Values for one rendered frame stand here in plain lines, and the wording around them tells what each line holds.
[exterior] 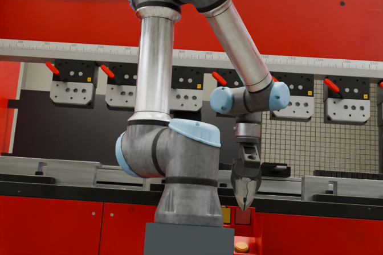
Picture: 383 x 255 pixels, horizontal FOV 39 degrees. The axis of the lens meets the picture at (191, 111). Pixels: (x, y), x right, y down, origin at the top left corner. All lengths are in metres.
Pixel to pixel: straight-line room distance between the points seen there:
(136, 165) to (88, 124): 1.28
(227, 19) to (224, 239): 0.53
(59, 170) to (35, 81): 8.14
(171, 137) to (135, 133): 0.11
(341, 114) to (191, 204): 0.98
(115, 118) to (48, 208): 0.79
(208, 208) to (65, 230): 0.78
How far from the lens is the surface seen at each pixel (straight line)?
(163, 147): 1.19
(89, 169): 1.94
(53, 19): 2.10
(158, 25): 1.32
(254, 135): 1.60
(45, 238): 1.84
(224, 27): 1.34
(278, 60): 2.00
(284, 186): 2.19
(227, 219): 1.70
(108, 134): 2.49
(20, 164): 2.01
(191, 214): 1.12
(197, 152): 1.15
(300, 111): 1.96
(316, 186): 1.95
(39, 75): 10.09
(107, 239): 1.80
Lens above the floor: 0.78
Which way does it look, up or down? 12 degrees up
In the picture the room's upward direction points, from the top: 4 degrees clockwise
